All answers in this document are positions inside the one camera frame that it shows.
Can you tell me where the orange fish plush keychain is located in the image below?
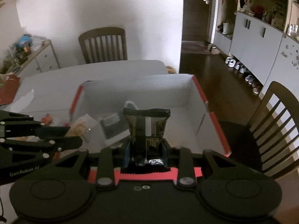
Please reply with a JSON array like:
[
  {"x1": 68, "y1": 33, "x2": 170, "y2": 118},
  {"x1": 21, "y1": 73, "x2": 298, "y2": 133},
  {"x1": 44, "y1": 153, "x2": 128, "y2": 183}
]
[{"x1": 41, "y1": 114, "x2": 53, "y2": 126}]

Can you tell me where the black snack packet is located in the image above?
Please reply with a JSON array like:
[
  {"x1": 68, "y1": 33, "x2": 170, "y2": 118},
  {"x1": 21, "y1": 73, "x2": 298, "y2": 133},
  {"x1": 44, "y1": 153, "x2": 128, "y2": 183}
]
[{"x1": 123, "y1": 108, "x2": 171, "y2": 167}]

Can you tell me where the white paper sheet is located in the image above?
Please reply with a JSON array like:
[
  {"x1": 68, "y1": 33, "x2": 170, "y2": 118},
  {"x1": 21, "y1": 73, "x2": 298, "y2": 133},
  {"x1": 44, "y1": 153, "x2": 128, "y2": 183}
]
[{"x1": 9, "y1": 89, "x2": 34, "y2": 113}]

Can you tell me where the dark wooden door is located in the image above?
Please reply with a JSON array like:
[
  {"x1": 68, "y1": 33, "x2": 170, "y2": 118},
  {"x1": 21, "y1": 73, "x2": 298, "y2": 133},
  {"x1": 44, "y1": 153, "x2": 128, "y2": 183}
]
[{"x1": 182, "y1": 0, "x2": 212, "y2": 42}]

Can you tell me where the white wardrobe cabinet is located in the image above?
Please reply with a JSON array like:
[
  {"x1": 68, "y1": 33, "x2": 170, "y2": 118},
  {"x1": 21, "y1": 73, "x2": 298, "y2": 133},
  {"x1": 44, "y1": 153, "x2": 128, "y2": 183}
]
[{"x1": 214, "y1": 0, "x2": 298, "y2": 95}]

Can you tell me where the white sideboard cabinet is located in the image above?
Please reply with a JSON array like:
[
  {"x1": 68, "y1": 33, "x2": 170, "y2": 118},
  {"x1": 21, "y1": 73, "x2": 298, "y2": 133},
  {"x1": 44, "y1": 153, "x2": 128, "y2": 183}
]
[{"x1": 1, "y1": 39, "x2": 61, "y2": 80}]

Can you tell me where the red paper bag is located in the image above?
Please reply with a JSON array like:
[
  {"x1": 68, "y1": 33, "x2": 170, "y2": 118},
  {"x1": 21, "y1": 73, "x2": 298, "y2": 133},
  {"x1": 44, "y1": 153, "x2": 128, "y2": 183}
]
[{"x1": 0, "y1": 74, "x2": 20, "y2": 106}]

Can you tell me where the red cardboard shoe box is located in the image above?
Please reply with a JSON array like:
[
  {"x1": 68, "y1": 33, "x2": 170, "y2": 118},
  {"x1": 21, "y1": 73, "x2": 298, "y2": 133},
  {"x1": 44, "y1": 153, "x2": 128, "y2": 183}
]
[{"x1": 70, "y1": 74, "x2": 231, "y2": 187}]

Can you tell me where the clear plastic snack bag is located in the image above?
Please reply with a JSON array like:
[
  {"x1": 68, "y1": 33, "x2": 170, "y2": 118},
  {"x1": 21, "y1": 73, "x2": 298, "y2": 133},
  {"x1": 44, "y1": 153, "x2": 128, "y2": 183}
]
[{"x1": 65, "y1": 114, "x2": 98, "y2": 143}]

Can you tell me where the dark wooden dining chair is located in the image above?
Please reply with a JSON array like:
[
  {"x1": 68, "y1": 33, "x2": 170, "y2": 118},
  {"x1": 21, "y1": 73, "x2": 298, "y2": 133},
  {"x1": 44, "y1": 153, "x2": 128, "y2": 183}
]
[{"x1": 78, "y1": 27, "x2": 128, "y2": 64}]

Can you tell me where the dark packaged item on paper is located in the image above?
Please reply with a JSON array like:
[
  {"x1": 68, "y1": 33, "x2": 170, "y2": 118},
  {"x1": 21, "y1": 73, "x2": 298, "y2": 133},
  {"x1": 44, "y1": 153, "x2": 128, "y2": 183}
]
[{"x1": 99, "y1": 113, "x2": 129, "y2": 139}]

